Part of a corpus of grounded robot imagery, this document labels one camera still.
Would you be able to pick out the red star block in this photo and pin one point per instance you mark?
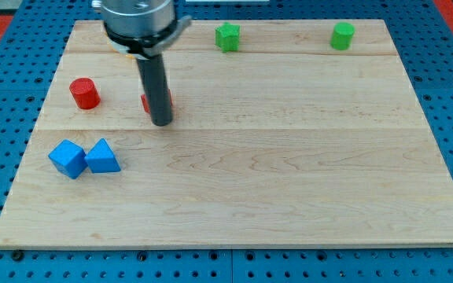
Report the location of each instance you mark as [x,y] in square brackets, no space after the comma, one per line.
[145,104]

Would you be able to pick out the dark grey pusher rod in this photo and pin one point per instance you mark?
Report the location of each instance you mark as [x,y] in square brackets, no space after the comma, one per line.
[157,96]

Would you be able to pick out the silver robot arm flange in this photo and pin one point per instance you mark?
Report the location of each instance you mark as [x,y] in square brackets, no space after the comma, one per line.
[141,28]

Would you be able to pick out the green star block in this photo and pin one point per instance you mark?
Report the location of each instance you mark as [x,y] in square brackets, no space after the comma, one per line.
[227,37]

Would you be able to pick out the light wooden board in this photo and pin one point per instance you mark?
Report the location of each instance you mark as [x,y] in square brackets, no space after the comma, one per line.
[286,143]

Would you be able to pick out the blue triangle block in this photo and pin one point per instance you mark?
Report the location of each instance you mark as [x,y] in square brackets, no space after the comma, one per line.
[101,158]

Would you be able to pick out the red cylinder block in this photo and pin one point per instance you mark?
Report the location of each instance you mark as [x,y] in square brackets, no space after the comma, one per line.
[84,93]

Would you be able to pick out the green cylinder block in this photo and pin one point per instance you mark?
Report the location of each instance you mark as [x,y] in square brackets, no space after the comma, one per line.
[342,35]

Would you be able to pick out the blue cube block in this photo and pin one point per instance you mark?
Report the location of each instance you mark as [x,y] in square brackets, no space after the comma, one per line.
[68,158]

